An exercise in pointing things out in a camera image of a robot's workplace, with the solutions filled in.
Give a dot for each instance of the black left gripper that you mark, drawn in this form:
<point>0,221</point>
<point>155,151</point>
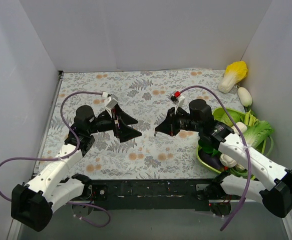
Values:
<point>116,125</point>

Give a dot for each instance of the floral table mat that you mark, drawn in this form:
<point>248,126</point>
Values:
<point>143,95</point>

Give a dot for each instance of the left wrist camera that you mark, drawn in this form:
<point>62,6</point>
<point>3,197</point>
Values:
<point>111,101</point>

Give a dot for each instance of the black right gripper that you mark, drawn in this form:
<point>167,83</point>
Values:
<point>175,122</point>

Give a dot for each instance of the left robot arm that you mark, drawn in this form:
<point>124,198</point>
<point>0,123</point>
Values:
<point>34,203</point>

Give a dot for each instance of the white radish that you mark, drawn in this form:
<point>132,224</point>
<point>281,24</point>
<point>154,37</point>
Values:
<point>245,97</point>

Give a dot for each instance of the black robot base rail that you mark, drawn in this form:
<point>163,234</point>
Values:
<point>156,194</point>

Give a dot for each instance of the white bok choy stalk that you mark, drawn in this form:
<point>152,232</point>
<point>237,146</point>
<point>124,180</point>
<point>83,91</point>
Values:
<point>242,127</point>

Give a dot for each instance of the green leafy lettuce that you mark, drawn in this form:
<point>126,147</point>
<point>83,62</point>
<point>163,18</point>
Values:
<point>258,134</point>

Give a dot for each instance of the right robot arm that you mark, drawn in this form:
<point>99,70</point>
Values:
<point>273,187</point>

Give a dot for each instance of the yellow white napa cabbage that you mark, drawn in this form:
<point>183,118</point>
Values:
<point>233,74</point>

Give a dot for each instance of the white garlic bulb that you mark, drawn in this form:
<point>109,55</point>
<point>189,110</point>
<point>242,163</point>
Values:
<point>227,161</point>

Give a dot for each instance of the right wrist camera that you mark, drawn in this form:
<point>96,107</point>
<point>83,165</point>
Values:
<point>178,99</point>

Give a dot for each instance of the purple eggplant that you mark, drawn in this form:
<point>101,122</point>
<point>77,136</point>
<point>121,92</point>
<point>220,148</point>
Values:
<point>212,161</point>

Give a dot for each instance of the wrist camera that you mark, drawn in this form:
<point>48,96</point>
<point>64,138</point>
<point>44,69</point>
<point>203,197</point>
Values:
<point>111,101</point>
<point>178,99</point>

